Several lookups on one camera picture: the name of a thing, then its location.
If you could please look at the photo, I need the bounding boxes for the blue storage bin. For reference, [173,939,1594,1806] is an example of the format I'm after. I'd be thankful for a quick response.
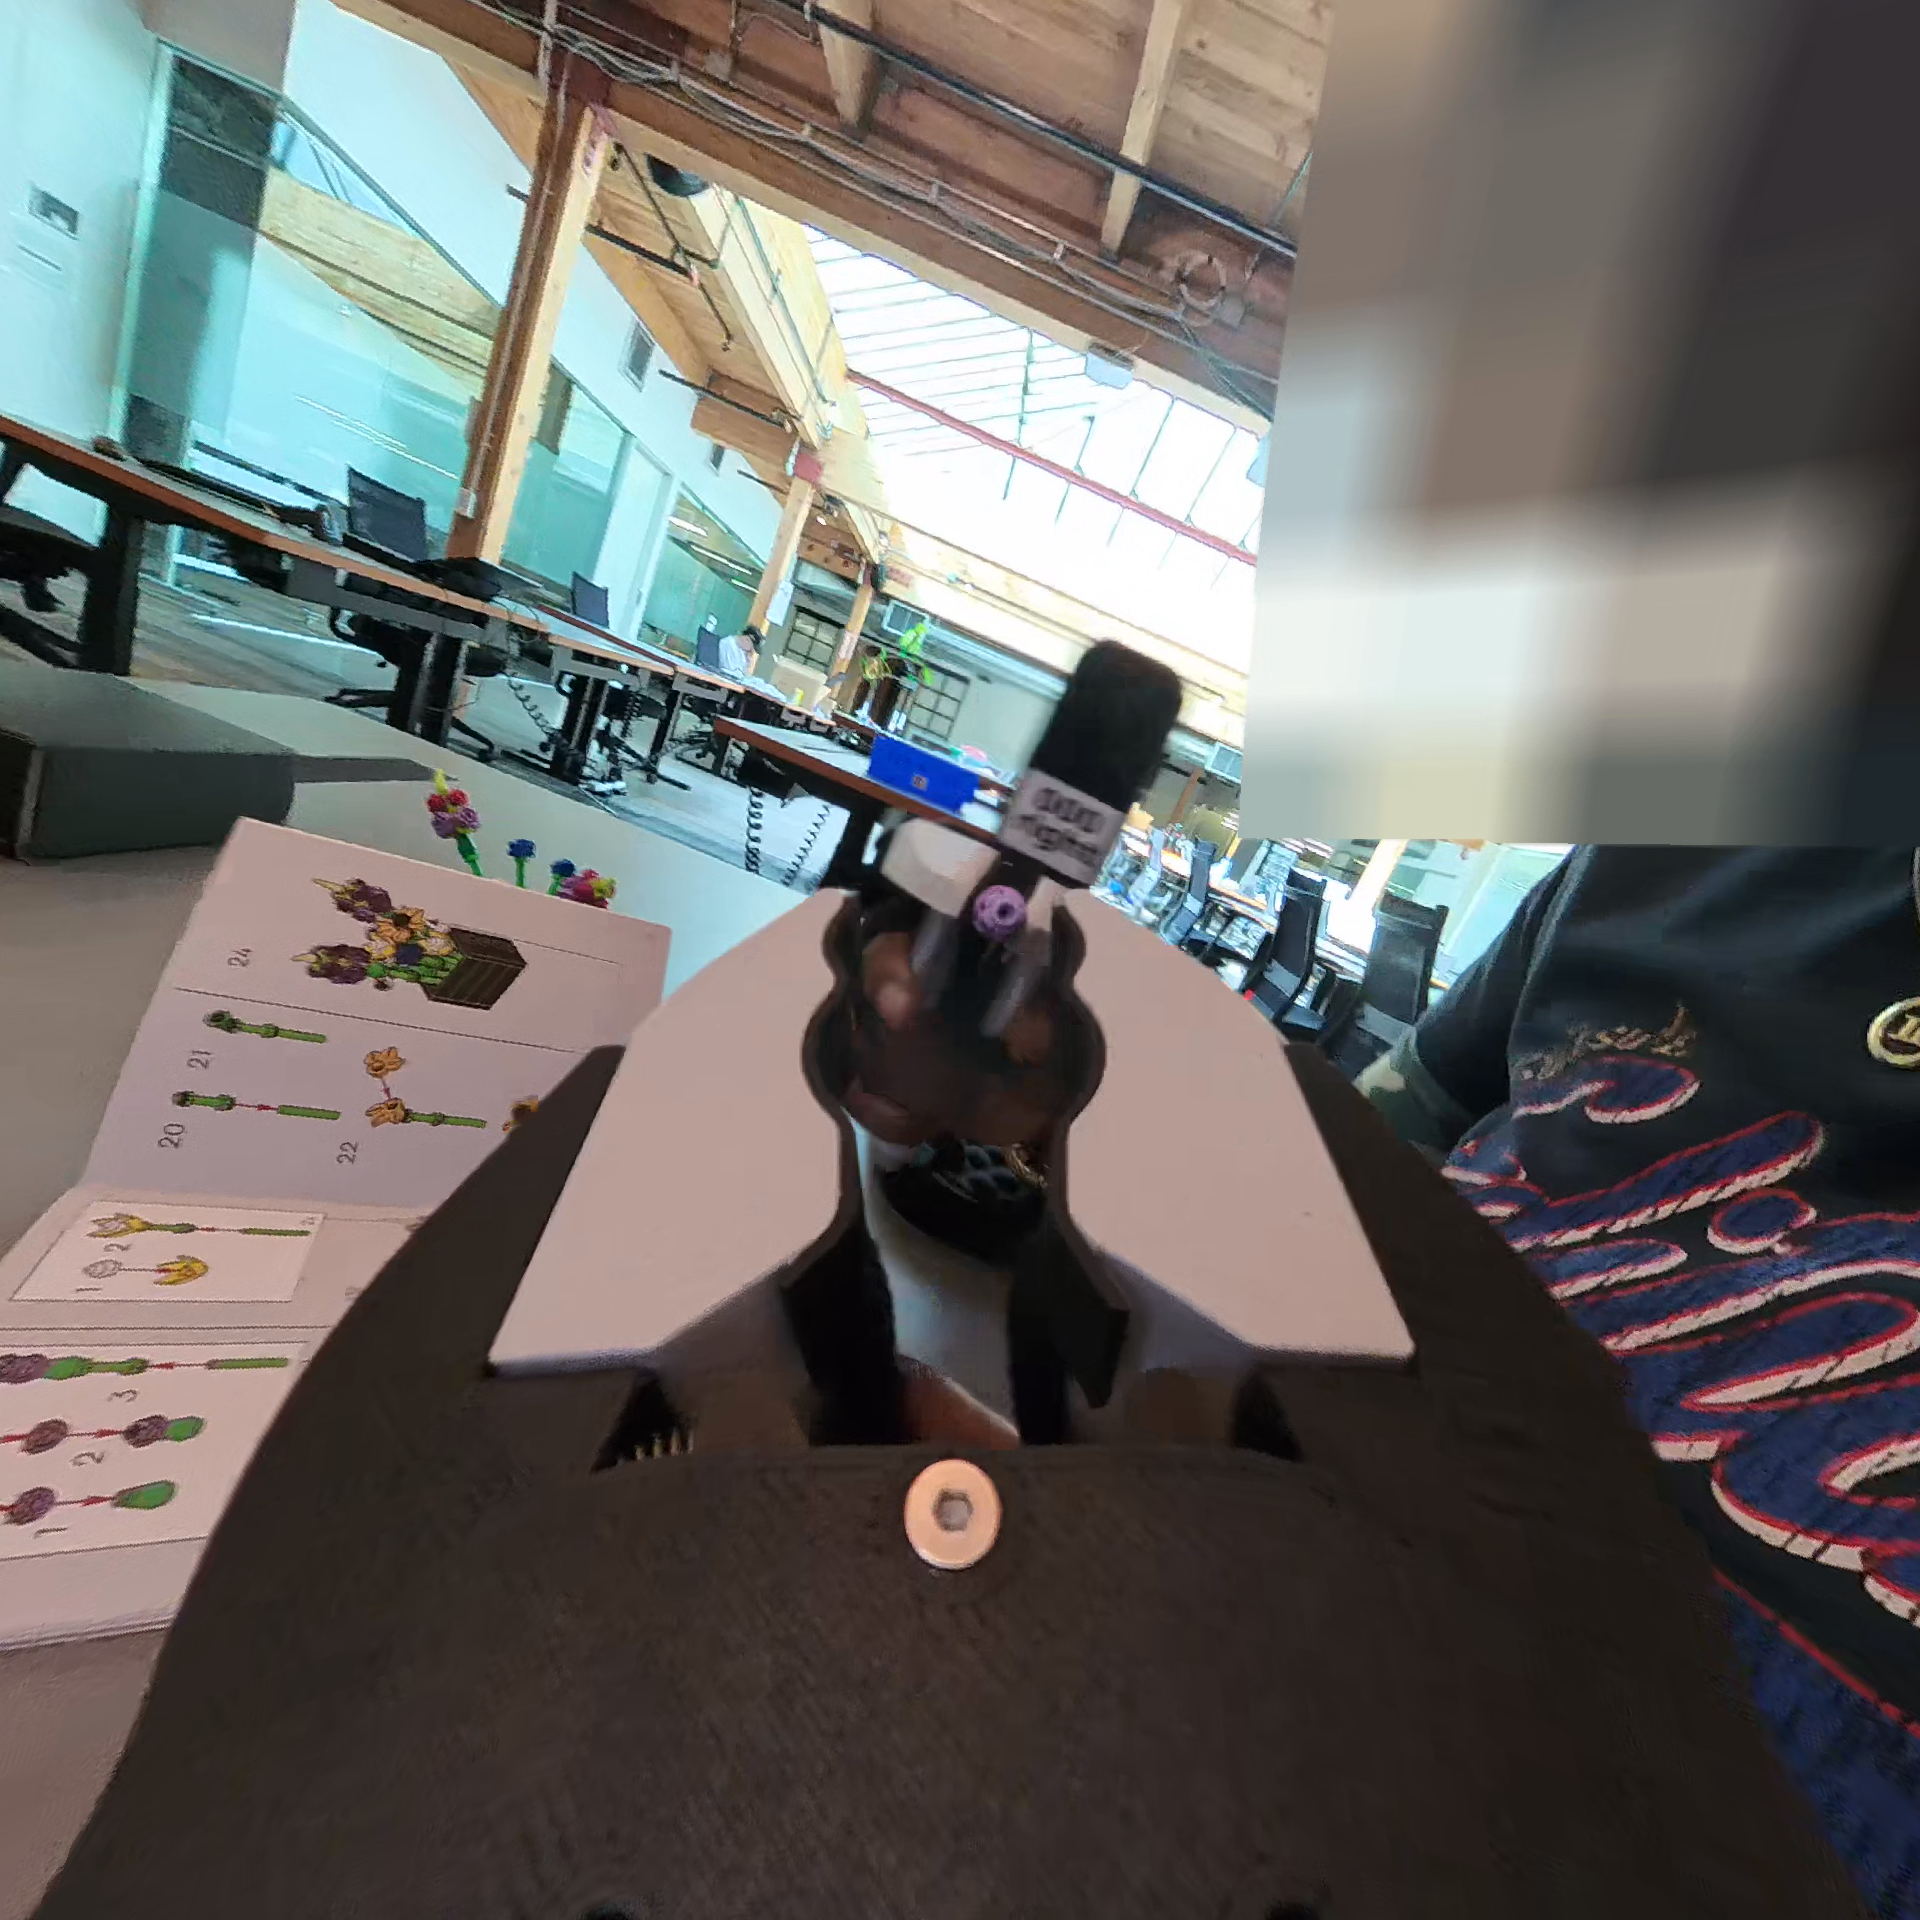
[864,735,1010,815]

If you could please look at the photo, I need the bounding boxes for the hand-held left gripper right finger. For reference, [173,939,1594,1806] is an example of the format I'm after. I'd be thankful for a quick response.
[1021,894,1416,1435]

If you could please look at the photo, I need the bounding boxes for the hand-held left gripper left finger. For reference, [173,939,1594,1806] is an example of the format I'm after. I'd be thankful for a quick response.
[490,887,879,1435]

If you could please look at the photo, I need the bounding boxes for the black office chair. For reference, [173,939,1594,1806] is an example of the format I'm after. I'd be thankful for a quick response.
[1241,869,1340,1027]
[1336,891,1455,1058]

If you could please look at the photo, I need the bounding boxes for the flat black box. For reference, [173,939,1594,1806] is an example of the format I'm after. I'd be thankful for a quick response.
[0,714,303,866]

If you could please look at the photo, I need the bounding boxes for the grey background desk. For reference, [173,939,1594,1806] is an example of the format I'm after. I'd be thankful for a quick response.
[712,712,1010,890]

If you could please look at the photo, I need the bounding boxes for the LEGO flower bouquet in pot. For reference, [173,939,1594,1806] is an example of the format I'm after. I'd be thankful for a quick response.
[420,772,620,914]

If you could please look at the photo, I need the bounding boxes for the person's right hand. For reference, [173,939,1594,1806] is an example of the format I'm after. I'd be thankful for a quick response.
[821,894,1092,1166]

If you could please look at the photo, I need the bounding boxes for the wooden background desk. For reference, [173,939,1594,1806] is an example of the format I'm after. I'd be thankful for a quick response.
[0,414,698,794]

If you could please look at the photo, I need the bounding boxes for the instruction booklet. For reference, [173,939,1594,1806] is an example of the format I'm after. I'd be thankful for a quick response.
[0,814,673,1656]

